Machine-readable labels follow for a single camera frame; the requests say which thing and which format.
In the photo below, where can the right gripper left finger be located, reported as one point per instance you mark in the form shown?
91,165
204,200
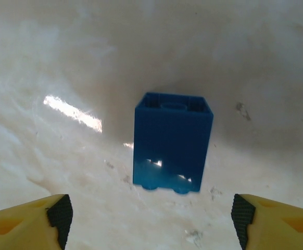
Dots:
16,226

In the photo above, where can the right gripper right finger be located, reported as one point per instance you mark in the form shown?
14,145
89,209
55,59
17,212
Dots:
284,226

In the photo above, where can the blue square lego brick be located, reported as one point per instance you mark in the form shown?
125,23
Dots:
172,135

